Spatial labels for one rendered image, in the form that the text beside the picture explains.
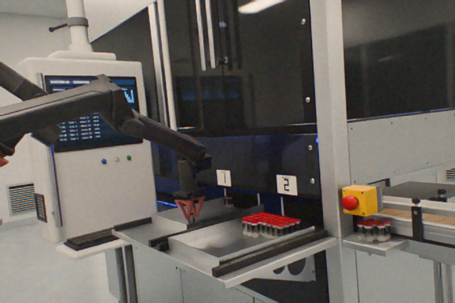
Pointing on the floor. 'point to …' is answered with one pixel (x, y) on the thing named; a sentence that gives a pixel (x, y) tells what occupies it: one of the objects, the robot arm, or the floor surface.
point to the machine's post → (333, 145)
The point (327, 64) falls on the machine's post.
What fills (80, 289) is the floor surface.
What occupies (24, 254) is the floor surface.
